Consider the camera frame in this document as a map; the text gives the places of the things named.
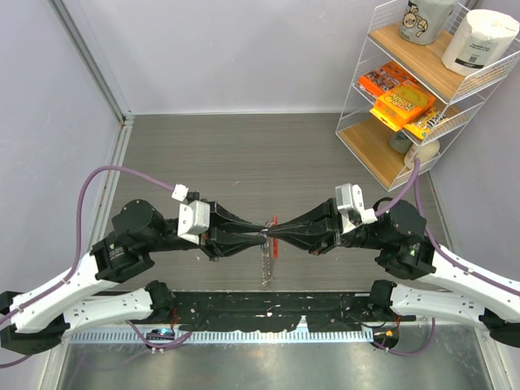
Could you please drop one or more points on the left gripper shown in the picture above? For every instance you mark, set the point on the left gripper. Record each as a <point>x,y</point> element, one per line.
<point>222,220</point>

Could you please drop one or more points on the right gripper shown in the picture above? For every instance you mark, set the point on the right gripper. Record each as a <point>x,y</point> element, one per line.
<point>312,229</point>

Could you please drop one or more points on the red grey carabiner keyring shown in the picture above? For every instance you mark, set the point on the red grey carabiner keyring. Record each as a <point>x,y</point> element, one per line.
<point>270,252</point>

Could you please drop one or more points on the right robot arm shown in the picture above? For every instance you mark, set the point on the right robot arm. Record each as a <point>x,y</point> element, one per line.
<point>434,281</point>

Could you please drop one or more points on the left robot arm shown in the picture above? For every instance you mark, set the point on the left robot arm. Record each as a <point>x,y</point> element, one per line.
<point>42,318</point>

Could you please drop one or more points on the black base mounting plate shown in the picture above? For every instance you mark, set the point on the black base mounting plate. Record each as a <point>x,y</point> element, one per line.
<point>273,311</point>

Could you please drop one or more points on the cream bottle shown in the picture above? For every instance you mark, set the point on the cream bottle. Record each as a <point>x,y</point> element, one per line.
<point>424,152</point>

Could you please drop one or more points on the yellow candy bag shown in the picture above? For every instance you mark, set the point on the yellow candy bag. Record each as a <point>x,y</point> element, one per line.
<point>423,125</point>

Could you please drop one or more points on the orange brown snack box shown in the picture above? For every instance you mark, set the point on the orange brown snack box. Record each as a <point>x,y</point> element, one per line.
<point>383,79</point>

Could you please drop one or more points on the grey printed snack bag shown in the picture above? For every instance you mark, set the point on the grey printed snack bag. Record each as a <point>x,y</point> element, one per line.
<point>423,20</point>

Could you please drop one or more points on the white paper towel roll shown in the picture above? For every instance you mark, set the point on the white paper towel roll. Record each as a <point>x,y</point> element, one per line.
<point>480,40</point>

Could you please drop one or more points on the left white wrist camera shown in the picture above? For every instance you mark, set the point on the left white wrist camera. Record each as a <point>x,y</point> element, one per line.
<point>194,214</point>

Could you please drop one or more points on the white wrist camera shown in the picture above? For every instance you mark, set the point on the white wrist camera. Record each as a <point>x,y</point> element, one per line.
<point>350,205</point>
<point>194,214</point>

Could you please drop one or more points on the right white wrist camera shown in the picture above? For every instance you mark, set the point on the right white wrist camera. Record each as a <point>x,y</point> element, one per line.
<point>350,205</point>

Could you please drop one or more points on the white slotted cable duct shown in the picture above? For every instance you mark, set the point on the white slotted cable duct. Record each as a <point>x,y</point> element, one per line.
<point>300,335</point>

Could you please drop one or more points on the white wire shelf rack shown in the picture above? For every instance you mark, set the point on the white wire shelf rack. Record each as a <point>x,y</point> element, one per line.
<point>425,70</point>

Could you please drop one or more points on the aluminium corner frame post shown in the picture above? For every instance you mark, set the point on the aluminium corner frame post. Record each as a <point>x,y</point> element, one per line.
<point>77,26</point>

